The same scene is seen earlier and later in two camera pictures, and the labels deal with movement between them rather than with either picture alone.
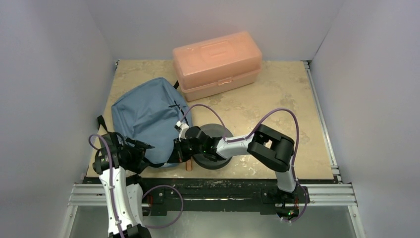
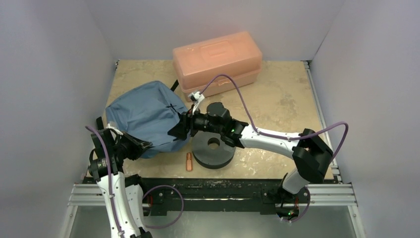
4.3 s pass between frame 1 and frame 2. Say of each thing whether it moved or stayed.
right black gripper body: moved
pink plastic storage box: stayed
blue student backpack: moved
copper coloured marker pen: stayed
